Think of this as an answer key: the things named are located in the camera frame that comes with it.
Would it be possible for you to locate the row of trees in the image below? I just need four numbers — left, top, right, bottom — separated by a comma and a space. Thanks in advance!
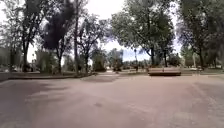
0, 0, 224, 75

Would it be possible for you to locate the lamp post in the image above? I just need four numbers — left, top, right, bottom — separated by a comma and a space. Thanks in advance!
133, 48, 139, 72

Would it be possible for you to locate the low stone kerb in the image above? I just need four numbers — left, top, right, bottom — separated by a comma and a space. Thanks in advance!
0, 72, 98, 82

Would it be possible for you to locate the wooden bench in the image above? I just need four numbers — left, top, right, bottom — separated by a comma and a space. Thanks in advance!
147, 67, 182, 77

